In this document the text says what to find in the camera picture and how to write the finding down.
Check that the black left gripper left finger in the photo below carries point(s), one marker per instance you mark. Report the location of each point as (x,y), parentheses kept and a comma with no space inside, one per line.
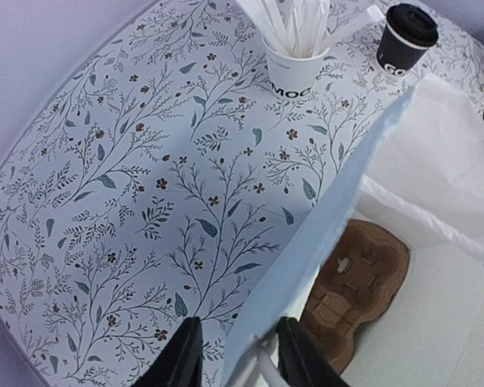
(180,362)

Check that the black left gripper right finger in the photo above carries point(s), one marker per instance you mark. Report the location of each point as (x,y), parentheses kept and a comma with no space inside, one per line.
(300,363)

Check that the brown cardboard cup carrier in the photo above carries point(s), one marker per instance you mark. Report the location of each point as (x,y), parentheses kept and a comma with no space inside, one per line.
(355,286)

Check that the light blue paper bag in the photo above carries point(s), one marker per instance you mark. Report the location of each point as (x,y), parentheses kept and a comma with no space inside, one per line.
(419,174)

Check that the black paper coffee cup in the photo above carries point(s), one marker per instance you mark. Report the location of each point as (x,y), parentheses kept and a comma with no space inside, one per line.
(398,53)

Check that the floral patterned table mat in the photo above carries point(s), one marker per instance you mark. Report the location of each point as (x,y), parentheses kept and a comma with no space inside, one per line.
(164,178)

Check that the white paper cup holding straws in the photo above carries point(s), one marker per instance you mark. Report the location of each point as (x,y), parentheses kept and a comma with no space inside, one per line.
(292,78)

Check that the bundle of white wrapped straws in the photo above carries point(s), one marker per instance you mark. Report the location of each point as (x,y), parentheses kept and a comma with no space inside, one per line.
(303,32)

